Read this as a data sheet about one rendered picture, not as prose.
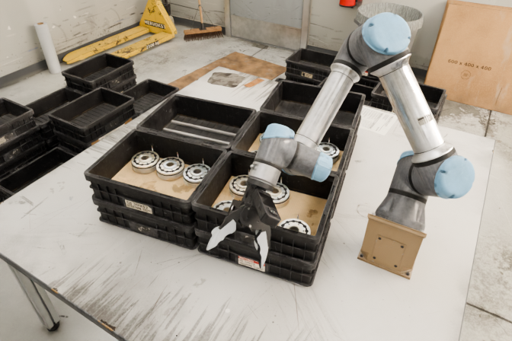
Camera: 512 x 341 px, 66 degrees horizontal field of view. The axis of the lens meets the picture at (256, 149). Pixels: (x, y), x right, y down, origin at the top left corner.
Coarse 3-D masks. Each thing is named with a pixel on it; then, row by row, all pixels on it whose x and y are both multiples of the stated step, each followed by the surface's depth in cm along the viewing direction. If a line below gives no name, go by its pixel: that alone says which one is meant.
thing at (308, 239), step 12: (228, 156) 139; (252, 156) 139; (216, 168) 133; (336, 180) 129; (192, 204) 120; (216, 216) 118; (324, 216) 118; (276, 228) 112; (288, 228) 112; (300, 240) 111; (312, 240) 109
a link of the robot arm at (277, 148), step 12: (264, 132) 102; (276, 132) 99; (288, 132) 100; (264, 144) 99; (276, 144) 98; (288, 144) 99; (264, 156) 98; (276, 156) 98; (288, 156) 99; (276, 168) 104
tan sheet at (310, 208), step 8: (232, 176) 146; (224, 192) 139; (216, 200) 135; (296, 200) 136; (304, 200) 136; (312, 200) 136; (320, 200) 136; (288, 208) 133; (296, 208) 133; (304, 208) 133; (312, 208) 133; (320, 208) 133; (280, 216) 129; (288, 216) 129; (296, 216) 129; (304, 216) 130; (312, 216) 130; (320, 216) 130; (312, 224) 127; (312, 232) 124
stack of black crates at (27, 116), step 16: (0, 112) 242; (16, 112) 240; (32, 112) 229; (0, 128) 215; (16, 128) 224; (32, 128) 233; (0, 144) 219; (16, 144) 228; (32, 144) 236; (0, 160) 222; (16, 160) 229; (32, 160) 240; (0, 176) 225
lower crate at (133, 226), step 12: (96, 204) 138; (108, 204) 135; (108, 216) 141; (120, 216) 139; (132, 216) 136; (144, 216) 132; (132, 228) 139; (144, 228) 137; (156, 228) 134; (168, 228) 132; (180, 228) 128; (192, 228) 127; (168, 240) 136; (180, 240) 134; (192, 240) 132
